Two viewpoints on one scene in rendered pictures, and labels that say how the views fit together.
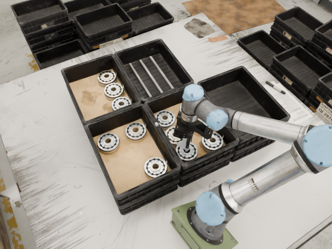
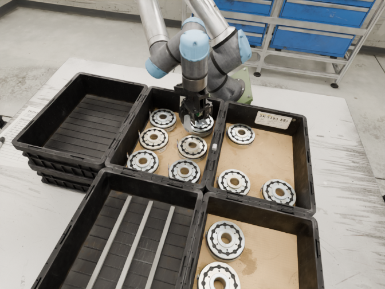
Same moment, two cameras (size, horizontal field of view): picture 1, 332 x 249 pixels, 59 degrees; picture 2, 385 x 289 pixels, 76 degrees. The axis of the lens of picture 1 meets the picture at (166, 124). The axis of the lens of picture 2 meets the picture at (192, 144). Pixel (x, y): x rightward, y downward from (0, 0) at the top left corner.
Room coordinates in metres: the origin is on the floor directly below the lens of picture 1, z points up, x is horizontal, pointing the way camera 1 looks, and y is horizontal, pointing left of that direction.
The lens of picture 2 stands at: (1.21, 0.29, 1.52)
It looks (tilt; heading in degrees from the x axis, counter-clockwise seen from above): 49 degrees down; 218
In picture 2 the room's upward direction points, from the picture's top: 5 degrees clockwise
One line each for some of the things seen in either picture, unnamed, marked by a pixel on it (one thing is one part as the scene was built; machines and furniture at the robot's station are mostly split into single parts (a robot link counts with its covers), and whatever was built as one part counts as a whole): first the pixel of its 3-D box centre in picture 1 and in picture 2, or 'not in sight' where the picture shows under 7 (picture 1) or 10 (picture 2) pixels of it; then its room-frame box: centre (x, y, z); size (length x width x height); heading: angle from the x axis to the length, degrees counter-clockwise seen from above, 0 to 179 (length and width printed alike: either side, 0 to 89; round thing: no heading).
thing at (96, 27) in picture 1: (106, 40); not in sight; (2.05, 0.54, 0.37); 0.40 x 0.30 x 0.45; 122
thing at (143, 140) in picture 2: not in sight; (153, 137); (0.84, -0.17, 0.86); 0.10 x 0.10 x 0.01
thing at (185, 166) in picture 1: (189, 122); (172, 130); (0.80, -0.11, 0.92); 0.40 x 0.30 x 0.02; 29
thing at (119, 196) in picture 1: (131, 146); (262, 149); (0.66, 0.15, 0.92); 0.40 x 0.30 x 0.02; 29
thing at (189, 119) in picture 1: (189, 113); (195, 78); (0.72, -0.10, 1.09); 0.08 x 0.08 x 0.05
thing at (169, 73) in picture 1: (152, 75); (126, 258); (1.15, 0.08, 0.87); 0.40 x 0.30 x 0.11; 29
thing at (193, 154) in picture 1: (186, 150); (200, 121); (0.67, -0.10, 0.88); 0.10 x 0.10 x 0.01
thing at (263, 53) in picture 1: (261, 57); not in sight; (2.03, -0.84, 0.26); 0.40 x 0.30 x 0.23; 33
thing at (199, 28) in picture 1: (198, 26); not in sight; (1.82, -0.22, 0.71); 0.22 x 0.19 x 0.01; 33
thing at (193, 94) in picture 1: (192, 100); (194, 54); (0.73, -0.10, 1.17); 0.09 x 0.08 x 0.11; 43
